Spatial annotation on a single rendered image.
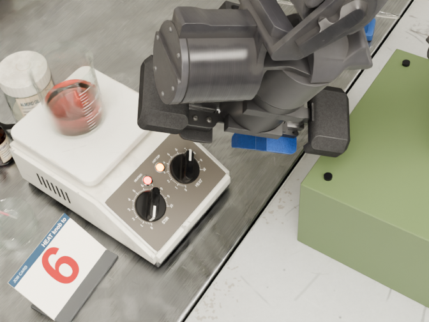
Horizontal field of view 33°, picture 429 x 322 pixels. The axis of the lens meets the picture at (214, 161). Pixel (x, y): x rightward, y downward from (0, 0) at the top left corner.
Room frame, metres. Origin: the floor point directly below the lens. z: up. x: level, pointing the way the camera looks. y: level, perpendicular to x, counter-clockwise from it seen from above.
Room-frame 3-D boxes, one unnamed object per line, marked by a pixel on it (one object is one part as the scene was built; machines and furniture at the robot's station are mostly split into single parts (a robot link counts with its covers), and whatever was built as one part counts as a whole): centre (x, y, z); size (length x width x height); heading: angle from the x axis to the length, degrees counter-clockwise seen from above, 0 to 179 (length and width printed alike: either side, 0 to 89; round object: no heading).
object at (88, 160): (0.49, 0.13, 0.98); 0.12 x 0.12 x 0.01; 49
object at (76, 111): (0.50, 0.14, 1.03); 0.07 x 0.06 x 0.08; 144
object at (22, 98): (0.59, 0.21, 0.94); 0.06 x 0.06 x 0.08
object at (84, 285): (0.36, 0.16, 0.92); 0.09 x 0.06 x 0.04; 145
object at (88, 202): (0.48, 0.11, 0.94); 0.22 x 0.13 x 0.08; 49
